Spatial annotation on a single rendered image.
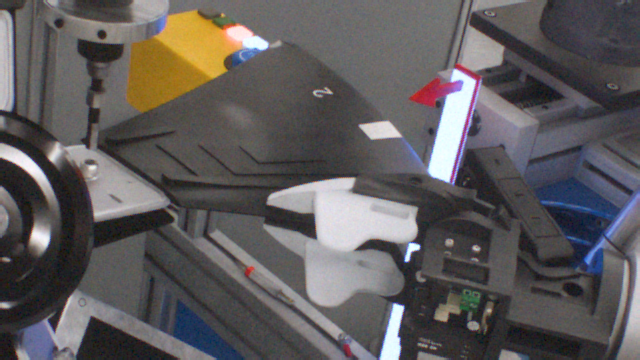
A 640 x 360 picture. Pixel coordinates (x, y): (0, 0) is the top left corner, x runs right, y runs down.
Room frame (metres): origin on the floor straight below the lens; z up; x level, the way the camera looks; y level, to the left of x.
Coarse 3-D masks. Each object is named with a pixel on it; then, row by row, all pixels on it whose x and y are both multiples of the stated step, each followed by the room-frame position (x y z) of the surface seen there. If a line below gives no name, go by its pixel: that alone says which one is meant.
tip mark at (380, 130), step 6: (360, 126) 0.80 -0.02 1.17; (366, 126) 0.80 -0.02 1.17; (372, 126) 0.81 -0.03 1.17; (378, 126) 0.81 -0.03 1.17; (384, 126) 0.81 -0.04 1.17; (390, 126) 0.82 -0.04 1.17; (366, 132) 0.79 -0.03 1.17; (372, 132) 0.80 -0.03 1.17; (378, 132) 0.80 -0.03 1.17; (384, 132) 0.80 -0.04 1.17; (390, 132) 0.81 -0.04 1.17; (396, 132) 0.81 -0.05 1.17; (372, 138) 0.79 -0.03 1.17; (378, 138) 0.79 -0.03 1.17
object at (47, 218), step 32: (0, 128) 0.56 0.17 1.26; (32, 128) 0.57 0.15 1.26; (0, 160) 0.55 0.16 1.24; (32, 160) 0.57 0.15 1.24; (64, 160) 0.57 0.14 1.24; (0, 192) 0.55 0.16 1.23; (32, 192) 0.55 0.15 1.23; (64, 192) 0.57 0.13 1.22; (32, 224) 0.54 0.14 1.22; (64, 224) 0.56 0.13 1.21; (0, 256) 0.53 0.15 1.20; (32, 256) 0.53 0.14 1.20; (64, 256) 0.54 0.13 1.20; (0, 288) 0.51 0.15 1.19; (32, 288) 0.53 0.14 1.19; (64, 288) 0.53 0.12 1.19; (0, 320) 0.50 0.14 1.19; (32, 320) 0.51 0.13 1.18
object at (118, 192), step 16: (80, 160) 0.66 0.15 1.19; (96, 160) 0.66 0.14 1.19; (112, 160) 0.67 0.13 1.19; (112, 176) 0.65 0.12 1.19; (128, 176) 0.65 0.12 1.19; (96, 192) 0.62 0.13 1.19; (112, 192) 0.62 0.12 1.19; (128, 192) 0.63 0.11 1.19; (144, 192) 0.63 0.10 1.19; (160, 192) 0.63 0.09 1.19; (96, 208) 0.60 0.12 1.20; (112, 208) 0.60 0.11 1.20; (128, 208) 0.61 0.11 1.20; (144, 208) 0.61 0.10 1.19
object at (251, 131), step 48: (288, 48) 0.87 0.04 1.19; (192, 96) 0.77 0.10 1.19; (240, 96) 0.79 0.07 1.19; (288, 96) 0.81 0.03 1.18; (144, 144) 0.69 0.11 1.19; (192, 144) 0.70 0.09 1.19; (240, 144) 0.72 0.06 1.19; (288, 144) 0.73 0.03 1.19; (336, 144) 0.76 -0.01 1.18; (384, 144) 0.79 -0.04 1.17; (192, 192) 0.64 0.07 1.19; (240, 192) 0.66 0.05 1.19
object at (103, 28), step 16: (48, 0) 0.61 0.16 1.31; (64, 0) 0.62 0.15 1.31; (80, 0) 0.62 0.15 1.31; (144, 0) 0.64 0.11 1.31; (160, 0) 0.64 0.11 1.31; (48, 16) 0.61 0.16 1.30; (64, 16) 0.60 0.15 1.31; (80, 16) 0.60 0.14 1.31; (96, 16) 0.61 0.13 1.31; (112, 16) 0.61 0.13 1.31; (128, 16) 0.61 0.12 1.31; (144, 16) 0.62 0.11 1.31; (160, 16) 0.62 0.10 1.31; (64, 32) 0.60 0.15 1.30; (80, 32) 0.60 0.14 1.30; (96, 32) 0.60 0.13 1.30; (112, 32) 0.60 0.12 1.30; (128, 32) 0.61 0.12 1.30; (144, 32) 0.61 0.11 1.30; (160, 32) 0.63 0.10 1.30
